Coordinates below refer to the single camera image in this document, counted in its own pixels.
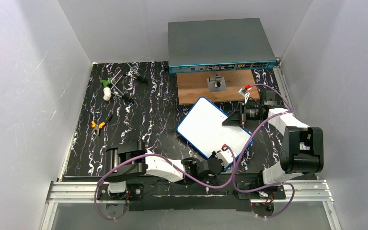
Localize blue framed whiteboard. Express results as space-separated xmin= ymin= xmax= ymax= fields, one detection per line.
xmin=176 ymin=96 xmax=251 ymax=159

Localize purple cable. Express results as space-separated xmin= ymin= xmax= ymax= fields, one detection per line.
xmin=231 ymin=83 xmax=296 ymax=219
xmin=93 ymin=144 xmax=237 ymax=221

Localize orange handled pliers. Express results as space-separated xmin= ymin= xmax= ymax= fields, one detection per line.
xmin=91 ymin=115 xmax=113 ymax=136

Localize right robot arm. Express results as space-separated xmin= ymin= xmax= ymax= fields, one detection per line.
xmin=222 ymin=86 xmax=324 ymax=190

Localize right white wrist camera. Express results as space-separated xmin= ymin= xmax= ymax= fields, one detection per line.
xmin=238 ymin=85 xmax=252 ymax=104

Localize grey metal bracket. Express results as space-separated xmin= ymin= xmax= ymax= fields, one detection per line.
xmin=207 ymin=73 xmax=227 ymax=92

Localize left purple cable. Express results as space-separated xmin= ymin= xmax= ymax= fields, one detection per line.
xmin=93 ymin=144 xmax=237 ymax=221

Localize wooden board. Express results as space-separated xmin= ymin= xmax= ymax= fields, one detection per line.
xmin=176 ymin=69 xmax=255 ymax=105

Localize aluminium frame rail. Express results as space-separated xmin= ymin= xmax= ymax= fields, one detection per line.
xmin=40 ymin=177 xmax=341 ymax=230

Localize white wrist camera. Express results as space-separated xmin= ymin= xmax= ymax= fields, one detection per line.
xmin=238 ymin=85 xmax=252 ymax=104
xmin=215 ymin=145 xmax=238 ymax=170

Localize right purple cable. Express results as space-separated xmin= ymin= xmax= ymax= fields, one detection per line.
xmin=231 ymin=83 xmax=296 ymax=219

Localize white plastic pipe piece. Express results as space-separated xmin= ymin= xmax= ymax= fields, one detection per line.
xmin=103 ymin=87 xmax=112 ymax=101

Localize grey network switch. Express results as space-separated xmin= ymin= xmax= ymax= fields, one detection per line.
xmin=168 ymin=18 xmax=277 ymax=73

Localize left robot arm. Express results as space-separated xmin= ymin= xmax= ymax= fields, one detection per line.
xmin=98 ymin=141 xmax=233 ymax=194

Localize green plastic piece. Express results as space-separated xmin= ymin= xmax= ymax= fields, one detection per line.
xmin=100 ymin=78 xmax=114 ymax=88

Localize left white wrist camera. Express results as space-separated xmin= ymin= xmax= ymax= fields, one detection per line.
xmin=215 ymin=145 xmax=238 ymax=170

